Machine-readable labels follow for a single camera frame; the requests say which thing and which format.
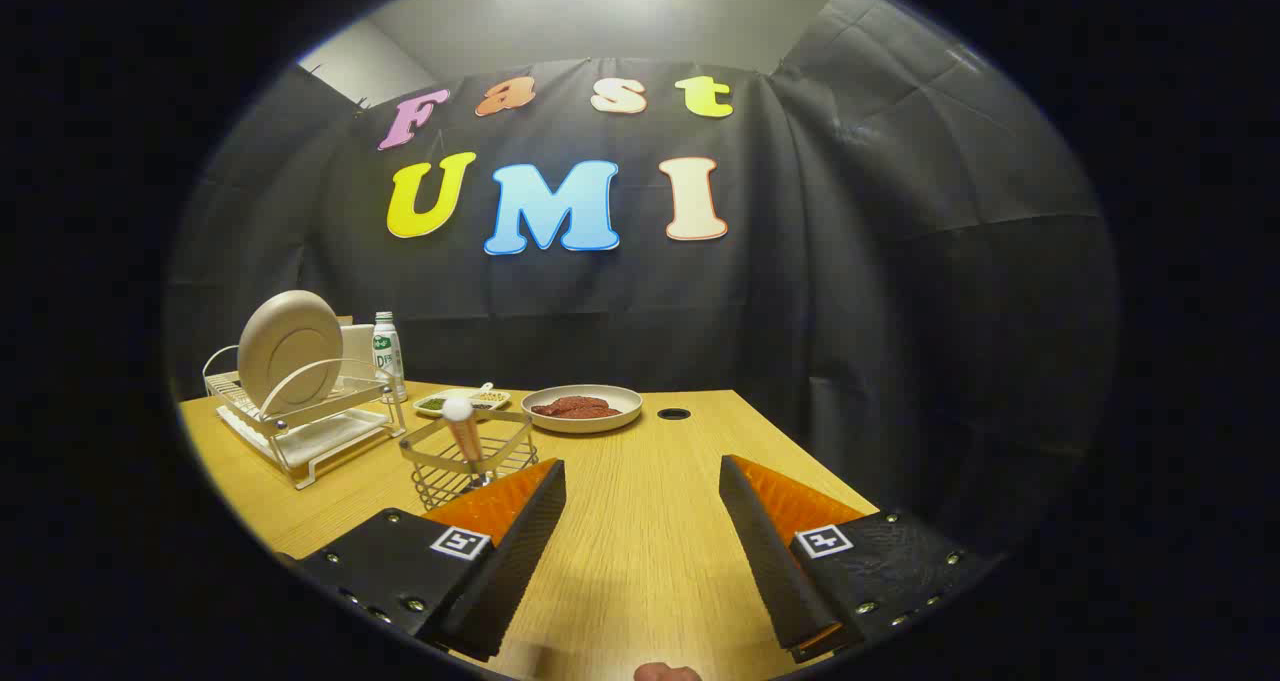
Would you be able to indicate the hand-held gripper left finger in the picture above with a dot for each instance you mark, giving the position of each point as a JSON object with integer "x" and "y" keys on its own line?
{"x": 520, "y": 561}

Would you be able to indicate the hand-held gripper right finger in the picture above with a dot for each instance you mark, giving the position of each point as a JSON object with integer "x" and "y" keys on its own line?
{"x": 770, "y": 561}

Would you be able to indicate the beige round plate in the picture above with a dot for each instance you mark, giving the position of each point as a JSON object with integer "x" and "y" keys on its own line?
{"x": 285, "y": 346}

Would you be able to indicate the cream shallow meat dish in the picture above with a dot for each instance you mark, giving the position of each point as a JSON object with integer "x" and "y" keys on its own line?
{"x": 580, "y": 426}

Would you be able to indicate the red meat piece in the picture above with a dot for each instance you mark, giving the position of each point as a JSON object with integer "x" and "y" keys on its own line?
{"x": 582, "y": 402}
{"x": 590, "y": 413}

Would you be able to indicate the white divided tray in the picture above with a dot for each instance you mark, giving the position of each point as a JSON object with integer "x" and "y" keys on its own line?
{"x": 497, "y": 398}

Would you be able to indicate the black table grommet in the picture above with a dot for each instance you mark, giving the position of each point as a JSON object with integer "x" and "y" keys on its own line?
{"x": 674, "y": 414}

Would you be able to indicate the white drip tray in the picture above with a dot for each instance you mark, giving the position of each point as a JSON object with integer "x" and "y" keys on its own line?
{"x": 330, "y": 436}

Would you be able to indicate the white bottle green label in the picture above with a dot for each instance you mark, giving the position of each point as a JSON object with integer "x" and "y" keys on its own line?
{"x": 387, "y": 356}

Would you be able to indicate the black backdrop cloth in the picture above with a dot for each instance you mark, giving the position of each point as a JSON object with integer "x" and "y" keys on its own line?
{"x": 850, "y": 311}

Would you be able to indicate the white toaster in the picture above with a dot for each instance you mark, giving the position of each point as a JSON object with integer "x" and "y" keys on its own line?
{"x": 357, "y": 346}

